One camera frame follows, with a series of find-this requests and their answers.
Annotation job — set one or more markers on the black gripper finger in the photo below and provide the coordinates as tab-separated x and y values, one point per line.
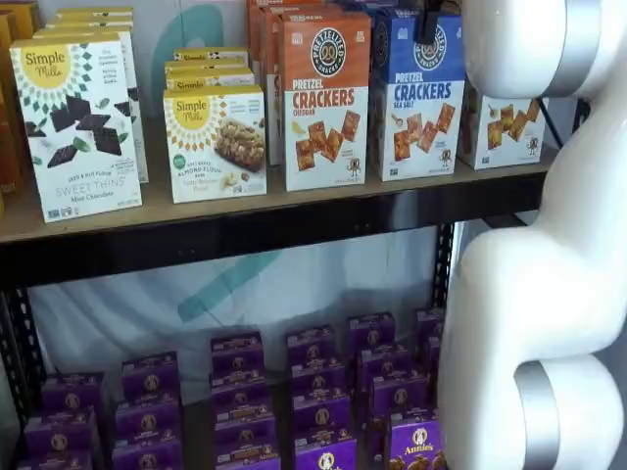
427	22

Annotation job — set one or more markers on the blue sea salt crackers box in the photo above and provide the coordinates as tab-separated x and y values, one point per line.
382	4
421	127

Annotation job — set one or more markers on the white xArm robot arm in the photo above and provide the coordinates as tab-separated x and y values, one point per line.
539	294

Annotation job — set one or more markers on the tan honey mustard crackers box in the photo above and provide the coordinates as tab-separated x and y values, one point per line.
504	132

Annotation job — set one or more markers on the orange cheddar crackers box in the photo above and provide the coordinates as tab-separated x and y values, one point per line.
254	29
323	147
270	49

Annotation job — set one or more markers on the Simple Mills almond bars box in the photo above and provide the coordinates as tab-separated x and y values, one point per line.
215	171
210	54
206	63
210	80

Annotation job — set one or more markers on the wooden shelf board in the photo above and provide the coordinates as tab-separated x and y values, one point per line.
220	210

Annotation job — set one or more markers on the purple Annie's snack box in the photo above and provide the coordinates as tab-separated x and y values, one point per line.
59	436
317	379
311	345
372	333
325	457
242	408
71	394
384	362
147	421
399	396
247	460
321	416
430	323
54	462
245	433
432	355
416	450
239	384
236	355
149	379
147	457

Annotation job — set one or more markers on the Simple Mills sweet thins box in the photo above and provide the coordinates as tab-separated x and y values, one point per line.
93	11
88	23
142	147
73	171

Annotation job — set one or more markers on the dark orange snack box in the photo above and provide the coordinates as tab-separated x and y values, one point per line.
27	19
10	122

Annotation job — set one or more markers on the white backdrop sheet teal logo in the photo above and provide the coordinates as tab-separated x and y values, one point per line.
147	303

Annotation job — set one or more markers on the black metal shelf frame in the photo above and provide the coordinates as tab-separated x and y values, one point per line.
245	235

